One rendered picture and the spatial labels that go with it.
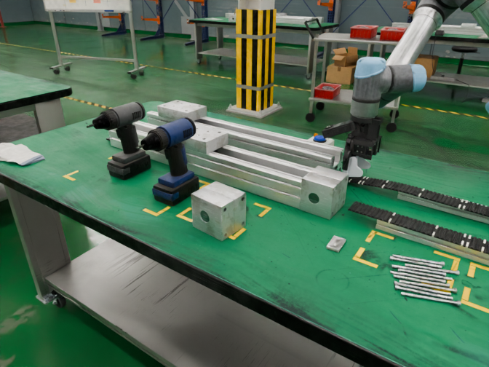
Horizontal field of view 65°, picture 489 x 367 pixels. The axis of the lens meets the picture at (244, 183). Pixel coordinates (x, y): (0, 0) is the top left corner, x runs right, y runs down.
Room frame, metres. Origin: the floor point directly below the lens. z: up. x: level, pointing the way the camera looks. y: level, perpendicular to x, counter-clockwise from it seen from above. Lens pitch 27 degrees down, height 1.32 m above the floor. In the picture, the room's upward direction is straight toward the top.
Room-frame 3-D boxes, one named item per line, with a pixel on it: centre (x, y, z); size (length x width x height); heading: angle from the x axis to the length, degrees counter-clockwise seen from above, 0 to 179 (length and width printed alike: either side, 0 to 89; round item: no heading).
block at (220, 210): (0.83, 0.06, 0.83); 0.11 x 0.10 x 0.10; 141
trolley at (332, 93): (4.17, -1.15, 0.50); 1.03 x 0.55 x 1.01; 68
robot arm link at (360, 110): (1.06, -0.34, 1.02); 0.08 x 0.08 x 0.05
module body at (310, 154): (1.33, 0.04, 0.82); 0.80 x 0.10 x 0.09; 55
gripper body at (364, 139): (1.06, -0.34, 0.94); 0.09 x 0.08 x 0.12; 55
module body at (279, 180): (1.18, 0.15, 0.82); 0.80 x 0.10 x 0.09; 55
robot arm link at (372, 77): (1.06, -0.34, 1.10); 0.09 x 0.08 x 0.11; 101
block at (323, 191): (0.93, -0.22, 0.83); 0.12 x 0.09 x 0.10; 145
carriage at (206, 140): (1.18, 0.15, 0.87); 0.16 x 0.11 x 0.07; 55
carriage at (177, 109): (1.48, 0.25, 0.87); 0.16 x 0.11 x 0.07; 55
